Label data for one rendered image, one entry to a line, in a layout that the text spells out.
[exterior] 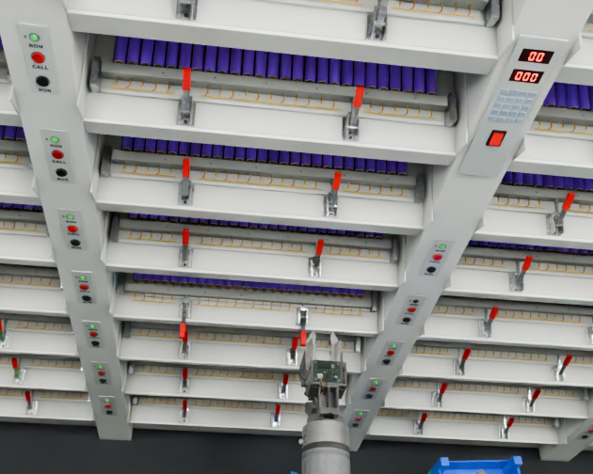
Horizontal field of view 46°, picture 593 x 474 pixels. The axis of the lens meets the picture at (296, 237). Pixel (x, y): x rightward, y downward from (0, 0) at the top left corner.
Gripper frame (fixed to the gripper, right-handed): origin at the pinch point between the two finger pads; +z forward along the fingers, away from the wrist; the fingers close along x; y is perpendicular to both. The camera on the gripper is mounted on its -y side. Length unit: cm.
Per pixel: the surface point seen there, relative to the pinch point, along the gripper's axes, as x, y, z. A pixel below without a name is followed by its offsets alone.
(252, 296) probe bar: 15.0, -5.1, 12.4
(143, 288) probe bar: 39.4, -5.0, 12.4
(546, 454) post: -85, -78, 7
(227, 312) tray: 20.4, -8.6, 9.8
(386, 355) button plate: -18.7, -18.9, 7.4
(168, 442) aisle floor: 34, -82, 6
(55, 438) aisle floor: 68, -82, 5
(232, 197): 21.5, 30.9, 10.9
